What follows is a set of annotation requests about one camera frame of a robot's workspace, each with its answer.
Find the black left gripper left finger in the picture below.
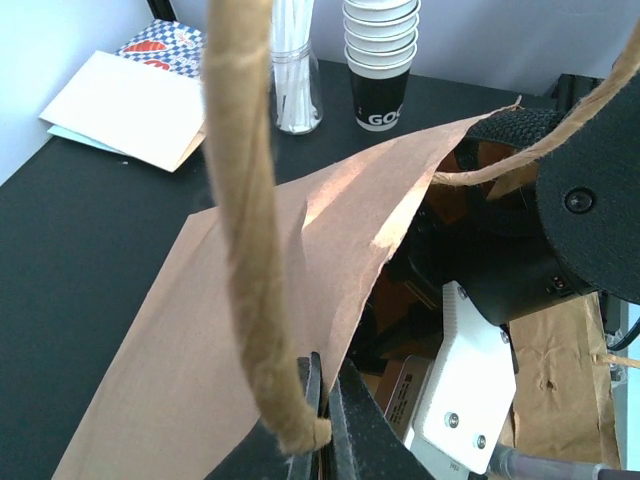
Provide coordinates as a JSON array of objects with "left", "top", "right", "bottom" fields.
[{"left": 208, "top": 352, "right": 323, "bottom": 479}]

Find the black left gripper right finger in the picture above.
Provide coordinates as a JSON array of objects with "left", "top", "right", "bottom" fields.
[{"left": 327, "top": 362, "right": 432, "bottom": 480}]

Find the brown kraft paper bag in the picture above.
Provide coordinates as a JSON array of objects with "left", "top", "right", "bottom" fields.
[{"left": 49, "top": 0, "right": 640, "bottom": 480}]

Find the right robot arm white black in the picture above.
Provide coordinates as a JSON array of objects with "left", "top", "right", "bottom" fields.
[{"left": 390, "top": 81, "right": 639, "bottom": 327}]

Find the bundle of white straws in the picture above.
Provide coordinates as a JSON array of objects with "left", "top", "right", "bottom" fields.
[{"left": 270, "top": 1, "right": 323, "bottom": 135}]

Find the white paper bag brown trim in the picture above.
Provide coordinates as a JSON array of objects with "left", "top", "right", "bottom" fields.
[{"left": 40, "top": 51, "right": 204, "bottom": 172}]

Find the stack of white paper cups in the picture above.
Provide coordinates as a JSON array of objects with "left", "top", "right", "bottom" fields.
[{"left": 342, "top": 0, "right": 421, "bottom": 132}]

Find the blue checkered paper bag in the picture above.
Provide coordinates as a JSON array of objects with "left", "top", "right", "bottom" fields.
[{"left": 47, "top": 20, "right": 207, "bottom": 156}]

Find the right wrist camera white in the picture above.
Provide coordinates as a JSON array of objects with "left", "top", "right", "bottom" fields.
[{"left": 403, "top": 281, "right": 516, "bottom": 479}]

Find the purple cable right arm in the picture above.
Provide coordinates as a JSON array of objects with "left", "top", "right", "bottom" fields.
[{"left": 487, "top": 447, "right": 640, "bottom": 480}]

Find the black frame post right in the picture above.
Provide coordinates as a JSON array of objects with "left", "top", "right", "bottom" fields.
[{"left": 147, "top": 0, "right": 177, "bottom": 22}]

